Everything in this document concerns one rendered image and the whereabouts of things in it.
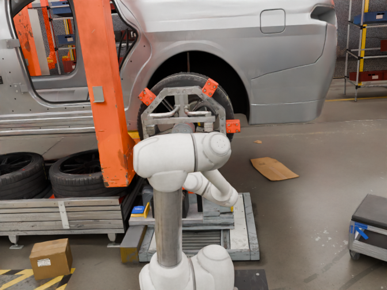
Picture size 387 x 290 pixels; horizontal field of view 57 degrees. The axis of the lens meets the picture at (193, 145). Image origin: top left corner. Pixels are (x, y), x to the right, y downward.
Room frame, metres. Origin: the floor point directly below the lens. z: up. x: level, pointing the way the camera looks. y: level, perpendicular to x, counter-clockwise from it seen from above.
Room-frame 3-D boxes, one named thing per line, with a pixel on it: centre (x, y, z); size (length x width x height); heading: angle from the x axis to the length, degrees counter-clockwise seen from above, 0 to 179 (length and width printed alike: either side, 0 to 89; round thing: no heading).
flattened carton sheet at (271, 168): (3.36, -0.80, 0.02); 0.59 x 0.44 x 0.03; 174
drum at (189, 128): (2.16, 0.06, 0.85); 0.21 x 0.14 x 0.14; 174
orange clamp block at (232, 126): (2.21, -0.26, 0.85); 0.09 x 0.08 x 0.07; 84
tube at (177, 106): (2.12, 0.16, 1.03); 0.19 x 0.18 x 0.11; 174
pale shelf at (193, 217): (1.87, 0.19, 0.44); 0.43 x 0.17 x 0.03; 84
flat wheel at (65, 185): (2.67, 0.82, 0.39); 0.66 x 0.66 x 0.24
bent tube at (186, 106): (2.10, -0.04, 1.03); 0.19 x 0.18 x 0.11; 174
